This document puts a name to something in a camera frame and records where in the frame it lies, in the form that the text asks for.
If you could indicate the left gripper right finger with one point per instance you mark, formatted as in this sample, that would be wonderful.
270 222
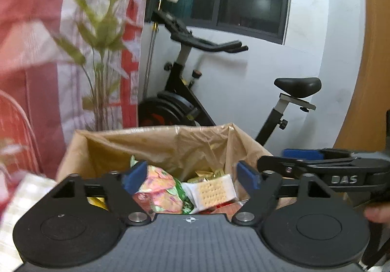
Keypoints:
263 195

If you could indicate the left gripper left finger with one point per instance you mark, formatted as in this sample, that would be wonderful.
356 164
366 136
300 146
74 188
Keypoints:
120 188

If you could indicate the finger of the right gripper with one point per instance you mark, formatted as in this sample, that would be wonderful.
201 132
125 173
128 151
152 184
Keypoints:
294 168
302 154

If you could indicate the colourful fruit snack bag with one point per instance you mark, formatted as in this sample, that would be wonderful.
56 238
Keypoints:
162 193

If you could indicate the cracker biscuit packet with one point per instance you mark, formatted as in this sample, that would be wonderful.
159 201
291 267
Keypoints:
210 193

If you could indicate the yellow snack bag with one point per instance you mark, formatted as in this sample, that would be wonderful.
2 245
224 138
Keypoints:
98 202

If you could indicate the red snack packet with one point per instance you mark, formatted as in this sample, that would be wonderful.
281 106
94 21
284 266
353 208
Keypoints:
227 208

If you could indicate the gold snack packet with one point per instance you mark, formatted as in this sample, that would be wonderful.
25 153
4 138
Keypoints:
202 175

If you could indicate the person right hand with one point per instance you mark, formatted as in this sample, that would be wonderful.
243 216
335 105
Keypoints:
378 213

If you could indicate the wooden door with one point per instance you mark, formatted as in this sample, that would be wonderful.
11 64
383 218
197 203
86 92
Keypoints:
365 125

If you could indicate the cardboard box with plastic liner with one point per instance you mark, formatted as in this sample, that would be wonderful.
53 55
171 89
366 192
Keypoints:
179 150

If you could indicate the printed pink backdrop cloth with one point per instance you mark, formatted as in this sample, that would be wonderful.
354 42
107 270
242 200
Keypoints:
66 65

